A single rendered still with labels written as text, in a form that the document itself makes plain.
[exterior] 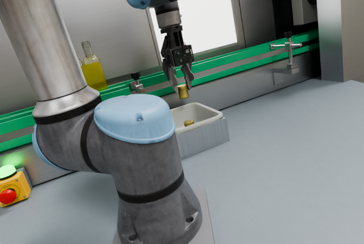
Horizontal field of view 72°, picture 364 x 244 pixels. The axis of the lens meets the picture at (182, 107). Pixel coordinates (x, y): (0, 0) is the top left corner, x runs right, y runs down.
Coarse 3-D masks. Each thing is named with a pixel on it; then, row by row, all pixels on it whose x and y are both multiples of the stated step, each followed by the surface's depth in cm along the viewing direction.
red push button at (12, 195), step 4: (4, 192) 66; (8, 192) 66; (12, 192) 66; (0, 196) 65; (4, 196) 66; (8, 196) 66; (12, 196) 66; (16, 196) 67; (0, 200) 66; (4, 200) 66; (8, 200) 66; (12, 200) 67
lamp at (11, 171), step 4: (0, 168) 70; (4, 168) 69; (8, 168) 69; (12, 168) 70; (0, 172) 68; (4, 172) 68; (8, 172) 69; (12, 172) 70; (16, 172) 71; (0, 176) 68; (4, 176) 69; (8, 176) 69; (0, 180) 69
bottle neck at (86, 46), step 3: (81, 42) 88; (84, 42) 88; (87, 42) 88; (81, 45) 88; (84, 45) 88; (87, 45) 88; (84, 48) 88; (87, 48) 88; (90, 48) 89; (84, 51) 88; (87, 51) 88; (90, 51) 89; (84, 54) 89; (87, 54) 89; (90, 54) 89
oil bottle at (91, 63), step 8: (88, 56) 88; (96, 56) 89; (88, 64) 88; (96, 64) 89; (88, 72) 89; (96, 72) 90; (96, 80) 90; (104, 80) 91; (96, 88) 91; (104, 88) 91
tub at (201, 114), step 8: (192, 104) 94; (200, 104) 90; (176, 112) 93; (184, 112) 94; (192, 112) 95; (200, 112) 91; (208, 112) 84; (216, 112) 79; (176, 120) 93; (184, 120) 94; (200, 120) 92; (208, 120) 74; (176, 128) 93; (184, 128) 72; (192, 128) 72
